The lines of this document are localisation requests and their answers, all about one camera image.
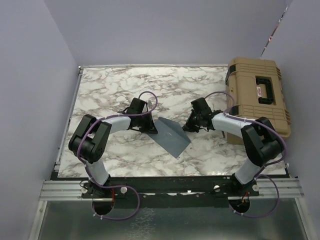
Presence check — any grey-blue envelope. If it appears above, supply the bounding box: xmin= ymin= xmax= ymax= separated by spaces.
xmin=148 ymin=117 xmax=191 ymax=158

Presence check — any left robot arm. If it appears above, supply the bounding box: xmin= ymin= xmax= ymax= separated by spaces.
xmin=68 ymin=97 xmax=158 ymax=198

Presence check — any tan plastic tool case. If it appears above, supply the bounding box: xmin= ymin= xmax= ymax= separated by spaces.
xmin=225 ymin=57 xmax=291 ymax=139

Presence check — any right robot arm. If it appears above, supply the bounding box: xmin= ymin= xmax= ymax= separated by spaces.
xmin=182 ymin=97 xmax=286 ymax=196

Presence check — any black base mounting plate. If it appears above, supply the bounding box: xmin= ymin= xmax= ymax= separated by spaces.
xmin=52 ymin=175 xmax=288 ymax=209

